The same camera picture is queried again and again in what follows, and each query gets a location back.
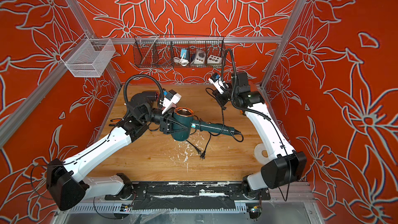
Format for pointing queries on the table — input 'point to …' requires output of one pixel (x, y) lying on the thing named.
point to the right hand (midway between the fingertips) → (211, 90)
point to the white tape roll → (258, 150)
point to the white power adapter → (200, 57)
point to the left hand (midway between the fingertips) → (188, 126)
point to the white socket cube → (214, 59)
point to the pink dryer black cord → (202, 156)
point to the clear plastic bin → (90, 58)
